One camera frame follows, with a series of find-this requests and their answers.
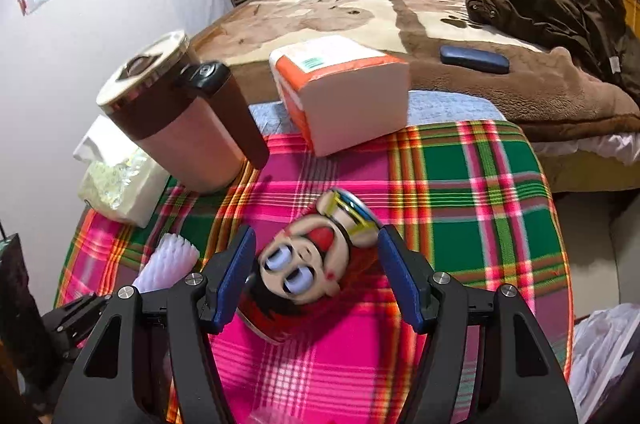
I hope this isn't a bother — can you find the brown jacket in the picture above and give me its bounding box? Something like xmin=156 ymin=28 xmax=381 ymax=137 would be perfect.
xmin=466 ymin=0 xmax=640 ymax=102

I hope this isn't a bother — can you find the orange white tissue pack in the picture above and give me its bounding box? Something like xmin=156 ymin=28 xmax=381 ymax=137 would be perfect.
xmin=268 ymin=35 xmax=412 ymax=158

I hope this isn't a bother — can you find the white bed sheet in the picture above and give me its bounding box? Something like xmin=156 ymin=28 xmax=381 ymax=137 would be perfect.
xmin=532 ymin=131 xmax=640 ymax=167

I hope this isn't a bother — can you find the green patterned tissue pack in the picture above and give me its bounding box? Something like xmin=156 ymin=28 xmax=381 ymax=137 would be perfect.
xmin=72 ymin=114 xmax=171 ymax=229

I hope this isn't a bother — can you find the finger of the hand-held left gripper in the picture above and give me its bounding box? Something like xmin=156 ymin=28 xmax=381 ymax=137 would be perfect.
xmin=41 ymin=294 xmax=115 ymax=347

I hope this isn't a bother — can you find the brown insulated jug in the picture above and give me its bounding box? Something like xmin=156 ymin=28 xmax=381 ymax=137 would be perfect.
xmin=96 ymin=30 xmax=271 ymax=195

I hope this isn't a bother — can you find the white trash bin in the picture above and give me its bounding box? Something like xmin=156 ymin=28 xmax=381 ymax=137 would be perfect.
xmin=569 ymin=302 xmax=640 ymax=410

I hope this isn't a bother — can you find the plaid tablecloth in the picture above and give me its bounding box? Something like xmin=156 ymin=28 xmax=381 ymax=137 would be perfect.
xmin=54 ymin=120 xmax=573 ymax=424

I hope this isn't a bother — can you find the light blue quilted cloth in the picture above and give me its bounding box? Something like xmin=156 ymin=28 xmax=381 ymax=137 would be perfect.
xmin=248 ymin=90 xmax=508 ymax=137

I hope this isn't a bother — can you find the brown beige bed blanket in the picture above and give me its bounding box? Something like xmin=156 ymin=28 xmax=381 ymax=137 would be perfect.
xmin=189 ymin=0 xmax=640 ymax=145

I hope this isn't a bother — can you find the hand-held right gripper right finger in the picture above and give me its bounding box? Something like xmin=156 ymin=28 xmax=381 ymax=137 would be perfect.
xmin=377 ymin=225 xmax=581 ymax=424

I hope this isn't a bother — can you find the white foam fruit net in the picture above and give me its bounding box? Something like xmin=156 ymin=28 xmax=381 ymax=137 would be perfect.
xmin=132 ymin=234 xmax=200 ymax=293

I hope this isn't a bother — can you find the blue glasses case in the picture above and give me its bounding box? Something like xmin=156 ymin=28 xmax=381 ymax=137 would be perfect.
xmin=440 ymin=44 xmax=511 ymax=76

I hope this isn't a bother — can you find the red cartoon drink can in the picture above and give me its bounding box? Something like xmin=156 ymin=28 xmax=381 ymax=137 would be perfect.
xmin=236 ymin=186 xmax=383 ymax=346

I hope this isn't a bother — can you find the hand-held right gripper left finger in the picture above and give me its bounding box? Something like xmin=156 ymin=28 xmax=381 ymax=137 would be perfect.
xmin=52 ymin=225 xmax=257 ymax=424

